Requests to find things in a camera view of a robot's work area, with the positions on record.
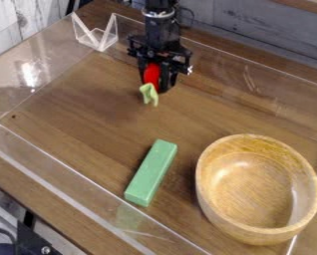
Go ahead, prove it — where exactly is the wooden bowl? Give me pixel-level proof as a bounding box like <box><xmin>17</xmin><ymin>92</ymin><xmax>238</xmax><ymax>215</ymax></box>
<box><xmin>193</xmin><ymin>133</ymin><xmax>317</xmax><ymax>246</ymax></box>

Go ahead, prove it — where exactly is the black cable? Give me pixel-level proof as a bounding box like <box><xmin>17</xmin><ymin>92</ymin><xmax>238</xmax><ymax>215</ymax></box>
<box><xmin>0</xmin><ymin>227</ymin><xmax>17</xmax><ymax>255</ymax></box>

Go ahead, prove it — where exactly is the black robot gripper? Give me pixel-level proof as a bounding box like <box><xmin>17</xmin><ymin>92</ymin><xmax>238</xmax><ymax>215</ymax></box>
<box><xmin>128</xmin><ymin>9</ymin><xmax>191</xmax><ymax>94</ymax></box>

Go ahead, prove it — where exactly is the clear acrylic tray wall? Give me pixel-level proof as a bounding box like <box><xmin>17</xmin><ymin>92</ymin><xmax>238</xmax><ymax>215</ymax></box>
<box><xmin>0</xmin><ymin>20</ymin><xmax>317</xmax><ymax>255</ymax></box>

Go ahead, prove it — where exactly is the clear acrylic corner bracket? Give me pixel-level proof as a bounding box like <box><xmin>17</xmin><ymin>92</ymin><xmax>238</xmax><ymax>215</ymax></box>
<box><xmin>70</xmin><ymin>13</ymin><xmax>118</xmax><ymax>52</ymax></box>

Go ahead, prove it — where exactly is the black metal clamp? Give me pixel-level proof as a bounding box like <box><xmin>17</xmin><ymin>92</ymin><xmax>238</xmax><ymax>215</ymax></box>
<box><xmin>16</xmin><ymin>211</ymin><xmax>62</xmax><ymax>255</ymax></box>

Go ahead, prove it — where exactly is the long green rectangular block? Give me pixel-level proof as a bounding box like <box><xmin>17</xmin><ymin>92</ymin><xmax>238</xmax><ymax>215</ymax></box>
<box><xmin>124</xmin><ymin>139</ymin><xmax>176</xmax><ymax>207</ymax></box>

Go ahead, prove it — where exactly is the red ball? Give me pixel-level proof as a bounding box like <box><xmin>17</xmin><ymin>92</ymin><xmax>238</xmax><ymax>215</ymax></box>
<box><xmin>144</xmin><ymin>63</ymin><xmax>159</xmax><ymax>91</ymax></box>

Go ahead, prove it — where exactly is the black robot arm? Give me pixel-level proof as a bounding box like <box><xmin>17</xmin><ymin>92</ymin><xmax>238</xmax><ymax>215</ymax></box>
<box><xmin>128</xmin><ymin>0</ymin><xmax>191</xmax><ymax>94</ymax></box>

